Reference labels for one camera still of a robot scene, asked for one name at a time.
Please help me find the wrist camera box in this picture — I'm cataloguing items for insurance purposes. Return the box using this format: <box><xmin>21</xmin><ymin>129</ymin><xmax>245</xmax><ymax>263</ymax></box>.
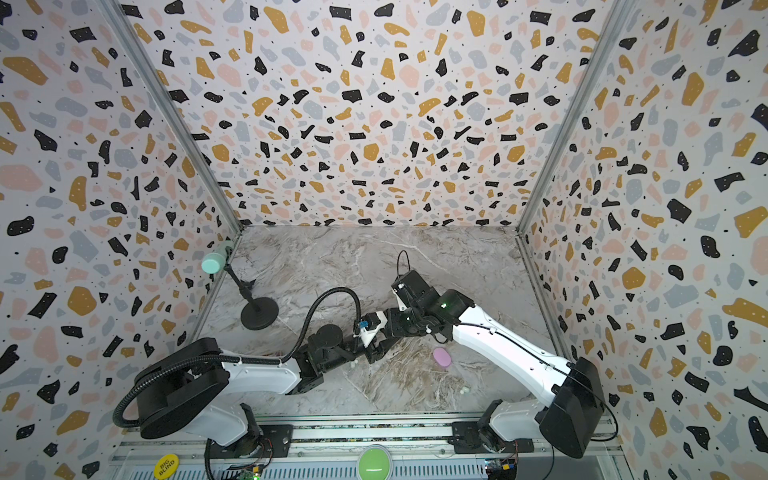
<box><xmin>354</xmin><ymin>311</ymin><xmax>388</xmax><ymax>348</ymax></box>
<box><xmin>392</xmin><ymin>270</ymin><xmax>439</xmax><ymax>311</ymax></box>

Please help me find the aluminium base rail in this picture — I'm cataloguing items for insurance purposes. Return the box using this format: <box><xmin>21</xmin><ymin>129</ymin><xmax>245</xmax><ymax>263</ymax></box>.
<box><xmin>104</xmin><ymin>414</ymin><xmax>633</xmax><ymax>479</ymax></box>

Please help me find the mint green microphone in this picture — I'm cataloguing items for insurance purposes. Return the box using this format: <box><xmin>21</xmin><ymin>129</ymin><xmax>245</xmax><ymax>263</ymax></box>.
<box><xmin>201</xmin><ymin>240</ymin><xmax>234</xmax><ymax>275</ymax></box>

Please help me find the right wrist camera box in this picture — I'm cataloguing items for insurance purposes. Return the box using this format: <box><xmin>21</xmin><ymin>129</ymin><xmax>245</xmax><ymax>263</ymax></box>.
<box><xmin>392</xmin><ymin>270</ymin><xmax>439</xmax><ymax>311</ymax></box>

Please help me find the yellow round sticker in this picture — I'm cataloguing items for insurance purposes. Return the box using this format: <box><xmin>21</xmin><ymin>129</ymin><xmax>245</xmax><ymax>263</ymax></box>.
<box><xmin>153</xmin><ymin>454</ymin><xmax>180</xmax><ymax>480</ymax></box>

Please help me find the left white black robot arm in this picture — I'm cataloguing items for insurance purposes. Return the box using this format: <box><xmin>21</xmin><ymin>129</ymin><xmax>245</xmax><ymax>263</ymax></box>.
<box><xmin>112</xmin><ymin>324</ymin><xmax>393</xmax><ymax>447</ymax></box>

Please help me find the pink earbud charging case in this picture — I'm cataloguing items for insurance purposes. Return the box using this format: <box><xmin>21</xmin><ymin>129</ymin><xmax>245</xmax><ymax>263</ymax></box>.
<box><xmin>433</xmin><ymin>347</ymin><xmax>453</xmax><ymax>368</ymax></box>

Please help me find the black microphone stand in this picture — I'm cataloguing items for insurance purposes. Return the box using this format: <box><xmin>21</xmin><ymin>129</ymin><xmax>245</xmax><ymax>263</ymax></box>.
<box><xmin>224</xmin><ymin>264</ymin><xmax>279</xmax><ymax>331</ymax></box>

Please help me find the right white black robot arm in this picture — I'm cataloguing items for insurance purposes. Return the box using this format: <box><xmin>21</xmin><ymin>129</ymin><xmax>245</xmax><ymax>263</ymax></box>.
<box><xmin>382</xmin><ymin>283</ymin><xmax>607</xmax><ymax>459</ymax></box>

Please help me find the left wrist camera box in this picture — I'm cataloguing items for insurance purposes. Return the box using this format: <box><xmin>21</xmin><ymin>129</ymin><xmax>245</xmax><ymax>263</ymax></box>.
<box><xmin>354</xmin><ymin>311</ymin><xmax>388</xmax><ymax>348</ymax></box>

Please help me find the black corrugated cable hose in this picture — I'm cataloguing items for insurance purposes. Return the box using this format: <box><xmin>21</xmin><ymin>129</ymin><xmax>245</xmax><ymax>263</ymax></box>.
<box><xmin>112</xmin><ymin>286</ymin><xmax>364</xmax><ymax>430</ymax></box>

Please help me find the green round button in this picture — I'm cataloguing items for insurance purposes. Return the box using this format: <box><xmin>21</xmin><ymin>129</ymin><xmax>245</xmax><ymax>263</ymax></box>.
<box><xmin>357</xmin><ymin>445</ymin><xmax>393</xmax><ymax>480</ymax></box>

